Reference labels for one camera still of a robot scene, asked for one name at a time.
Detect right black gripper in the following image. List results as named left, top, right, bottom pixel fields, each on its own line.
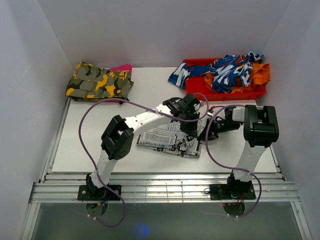
left=197, top=117, right=239, bottom=141

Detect newspaper print trousers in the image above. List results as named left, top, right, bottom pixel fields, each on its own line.
left=136, top=121, right=202, bottom=159

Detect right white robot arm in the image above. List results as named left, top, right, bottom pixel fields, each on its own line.
left=197, top=105, right=279, bottom=201

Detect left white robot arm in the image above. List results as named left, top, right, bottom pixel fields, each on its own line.
left=85, top=93, right=203, bottom=200

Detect blue white patterned trousers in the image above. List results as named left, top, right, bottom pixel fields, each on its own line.
left=168, top=52, right=264, bottom=94

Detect orange trousers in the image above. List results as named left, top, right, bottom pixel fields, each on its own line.
left=204, top=63, right=271, bottom=94

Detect pink folded trousers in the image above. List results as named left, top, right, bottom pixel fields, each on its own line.
left=109, top=64, right=133, bottom=71

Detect camouflage folded trousers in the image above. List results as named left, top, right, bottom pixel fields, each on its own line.
left=65, top=61, right=134, bottom=102

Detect red plastic tray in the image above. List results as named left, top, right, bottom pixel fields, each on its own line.
left=183, top=58, right=266, bottom=102

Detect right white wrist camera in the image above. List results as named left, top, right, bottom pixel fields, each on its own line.
left=206, top=106, right=216, bottom=118

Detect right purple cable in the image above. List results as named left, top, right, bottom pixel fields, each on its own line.
left=199, top=104, right=263, bottom=219

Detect purple cable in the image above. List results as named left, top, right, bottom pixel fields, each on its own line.
left=199, top=104, right=263, bottom=219
left=78, top=92, right=210, bottom=228

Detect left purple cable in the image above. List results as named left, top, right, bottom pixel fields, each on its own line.
left=78, top=92, right=210, bottom=228

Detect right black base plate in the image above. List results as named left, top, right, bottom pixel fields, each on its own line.
left=208, top=183, right=256, bottom=200

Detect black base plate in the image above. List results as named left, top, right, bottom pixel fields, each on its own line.
left=77, top=185, right=120, bottom=202
left=208, top=183, right=256, bottom=200

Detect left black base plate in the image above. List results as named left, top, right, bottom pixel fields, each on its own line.
left=77, top=185, right=120, bottom=202

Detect aluminium rail frame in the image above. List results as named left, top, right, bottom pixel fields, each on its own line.
left=21, top=100, right=312, bottom=240

